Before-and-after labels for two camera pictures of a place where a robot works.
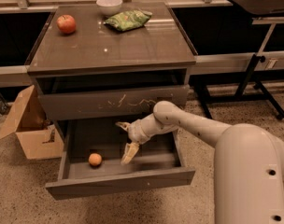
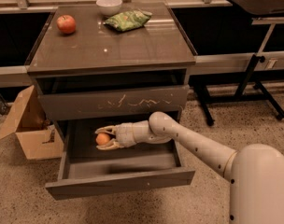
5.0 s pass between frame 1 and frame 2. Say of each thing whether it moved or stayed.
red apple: stayed
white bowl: stayed
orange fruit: moved
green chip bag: stayed
